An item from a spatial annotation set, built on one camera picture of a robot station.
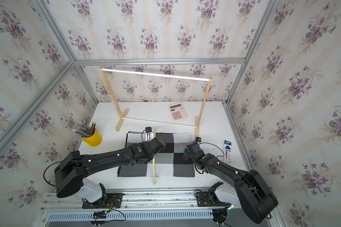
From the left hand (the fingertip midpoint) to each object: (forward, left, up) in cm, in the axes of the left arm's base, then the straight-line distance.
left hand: (160, 145), depth 83 cm
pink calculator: (+34, -12, -8) cm, 37 cm away
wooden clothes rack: (+29, +30, -8) cm, 43 cm away
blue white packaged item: (0, -43, -8) cm, 44 cm away
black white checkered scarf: (-7, -6, -10) cm, 14 cm away
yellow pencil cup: (+6, +42, -3) cm, 42 cm away
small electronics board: (-33, +30, -13) cm, 46 cm away
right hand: (-1, -19, -9) cm, 21 cm away
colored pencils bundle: (+10, +49, +1) cm, 50 cm away
